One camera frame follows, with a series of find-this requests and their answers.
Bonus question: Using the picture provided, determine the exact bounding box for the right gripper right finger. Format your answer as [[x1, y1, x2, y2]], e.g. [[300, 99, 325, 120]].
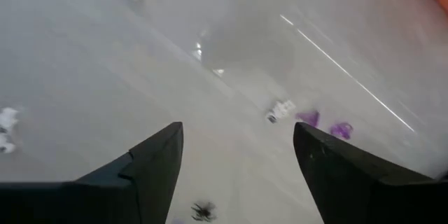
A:
[[293, 122, 448, 224]]

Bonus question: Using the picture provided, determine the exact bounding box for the purple witch hat toy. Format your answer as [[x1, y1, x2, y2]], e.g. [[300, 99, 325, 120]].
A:
[[295, 110, 321, 128], [328, 122, 354, 140]]

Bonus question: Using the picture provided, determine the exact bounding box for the black plastic spider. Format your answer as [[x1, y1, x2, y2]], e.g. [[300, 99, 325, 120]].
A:
[[190, 201, 217, 223]]

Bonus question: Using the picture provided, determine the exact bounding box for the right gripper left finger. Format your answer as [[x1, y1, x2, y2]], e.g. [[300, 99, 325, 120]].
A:
[[0, 122, 183, 224]]

